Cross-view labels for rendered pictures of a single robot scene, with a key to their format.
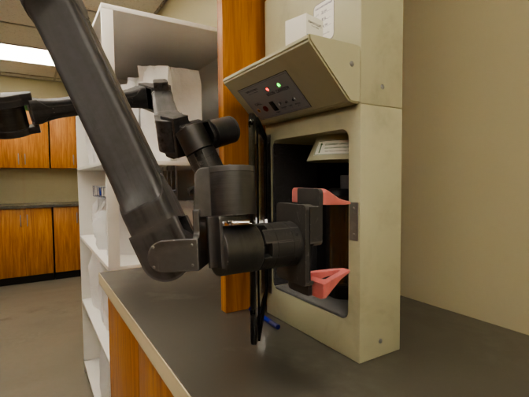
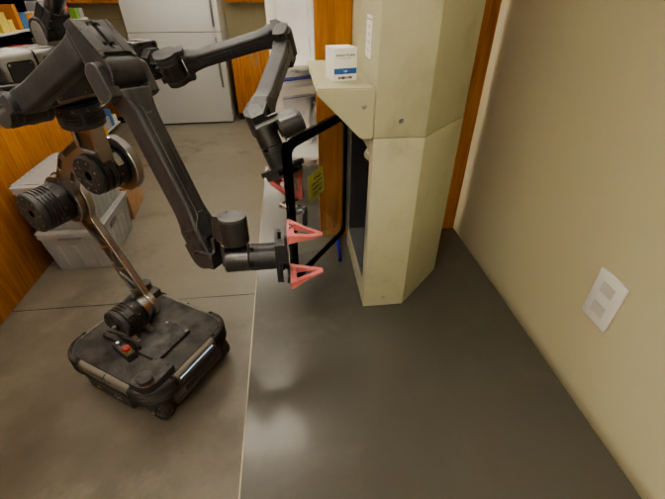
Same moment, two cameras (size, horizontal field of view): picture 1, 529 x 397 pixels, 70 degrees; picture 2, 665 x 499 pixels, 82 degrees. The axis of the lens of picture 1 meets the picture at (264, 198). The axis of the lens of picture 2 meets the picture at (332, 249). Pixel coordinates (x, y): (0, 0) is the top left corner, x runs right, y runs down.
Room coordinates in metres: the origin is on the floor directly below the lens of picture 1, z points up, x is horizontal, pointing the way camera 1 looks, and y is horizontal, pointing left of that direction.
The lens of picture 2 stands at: (-0.06, -0.42, 1.68)
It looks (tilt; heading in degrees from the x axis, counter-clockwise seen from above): 35 degrees down; 25
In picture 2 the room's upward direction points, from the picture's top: straight up
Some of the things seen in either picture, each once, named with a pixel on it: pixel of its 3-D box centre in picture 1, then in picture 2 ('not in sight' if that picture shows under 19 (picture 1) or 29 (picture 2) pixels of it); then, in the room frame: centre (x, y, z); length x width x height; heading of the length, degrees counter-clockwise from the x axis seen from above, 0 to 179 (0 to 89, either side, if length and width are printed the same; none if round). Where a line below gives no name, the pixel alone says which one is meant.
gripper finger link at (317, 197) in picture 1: (321, 213); (300, 240); (0.52, -0.08, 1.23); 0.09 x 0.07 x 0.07; 121
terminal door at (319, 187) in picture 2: (259, 221); (320, 196); (0.78, 0.01, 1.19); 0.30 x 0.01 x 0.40; 176
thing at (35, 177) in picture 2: not in sight; (75, 189); (1.35, 2.21, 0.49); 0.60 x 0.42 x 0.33; 32
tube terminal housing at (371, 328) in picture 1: (348, 157); (407, 149); (0.88, -0.19, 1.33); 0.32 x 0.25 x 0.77; 32
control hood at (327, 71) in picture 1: (282, 89); (336, 95); (0.78, -0.04, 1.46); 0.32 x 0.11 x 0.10; 32
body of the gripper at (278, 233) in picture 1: (278, 244); (267, 255); (0.48, -0.02, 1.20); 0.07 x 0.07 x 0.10; 31
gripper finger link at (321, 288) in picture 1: (321, 264); (301, 266); (0.52, -0.08, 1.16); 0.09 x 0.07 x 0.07; 121
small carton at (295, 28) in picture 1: (304, 37); (340, 62); (0.72, -0.08, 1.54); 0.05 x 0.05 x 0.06; 45
